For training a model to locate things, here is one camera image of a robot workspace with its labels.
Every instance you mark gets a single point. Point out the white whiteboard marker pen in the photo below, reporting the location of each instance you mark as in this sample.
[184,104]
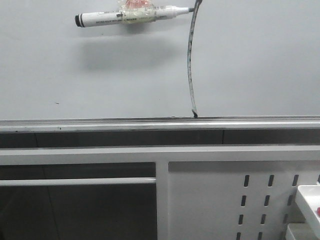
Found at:
[130,16]

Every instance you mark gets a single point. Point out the red round magnet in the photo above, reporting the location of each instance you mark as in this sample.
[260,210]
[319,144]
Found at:
[135,4]

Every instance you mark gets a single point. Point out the white whiteboard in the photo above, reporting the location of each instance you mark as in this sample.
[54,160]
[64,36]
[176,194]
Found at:
[249,58]

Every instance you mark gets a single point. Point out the white perforated metal panel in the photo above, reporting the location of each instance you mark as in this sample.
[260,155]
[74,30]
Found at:
[237,200]

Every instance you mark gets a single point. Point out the white plastic bin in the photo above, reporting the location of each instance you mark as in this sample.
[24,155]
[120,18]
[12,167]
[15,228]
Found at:
[299,231]
[308,201]

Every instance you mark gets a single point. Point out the lower white plastic bin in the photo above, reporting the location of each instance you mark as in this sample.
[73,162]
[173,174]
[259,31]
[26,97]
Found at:
[299,231]

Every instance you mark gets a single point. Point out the white metal frame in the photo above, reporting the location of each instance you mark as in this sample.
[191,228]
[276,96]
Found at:
[161,156]

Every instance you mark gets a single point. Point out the aluminium whiteboard tray rail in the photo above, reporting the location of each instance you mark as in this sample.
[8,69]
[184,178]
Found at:
[159,124]

